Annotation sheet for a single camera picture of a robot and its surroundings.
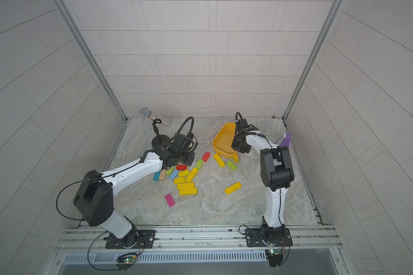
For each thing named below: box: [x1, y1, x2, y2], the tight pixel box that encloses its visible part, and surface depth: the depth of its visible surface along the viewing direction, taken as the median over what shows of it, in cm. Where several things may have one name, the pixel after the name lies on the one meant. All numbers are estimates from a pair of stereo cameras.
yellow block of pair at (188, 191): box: [178, 187, 198, 196], surface depth 87 cm
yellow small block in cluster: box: [177, 169, 190, 178], surface depth 91 cm
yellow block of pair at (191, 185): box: [176, 182, 196, 190], surface depth 88 cm
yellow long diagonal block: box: [185, 167, 199, 183], surface depth 91 cm
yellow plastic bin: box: [212, 122, 238, 159], surface depth 106 cm
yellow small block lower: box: [173, 177, 186, 184], surface depth 89 cm
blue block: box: [168, 169, 179, 181], surface depth 91 cm
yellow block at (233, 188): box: [224, 181, 243, 195], surface depth 86 cm
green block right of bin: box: [226, 160, 238, 171], surface depth 96 cm
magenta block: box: [164, 193, 176, 208], surface depth 84 cm
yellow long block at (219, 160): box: [213, 153, 226, 168], surface depth 98 cm
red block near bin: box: [201, 151, 211, 163], surface depth 100 cm
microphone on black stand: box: [138, 107, 173, 148], surface depth 96 cm
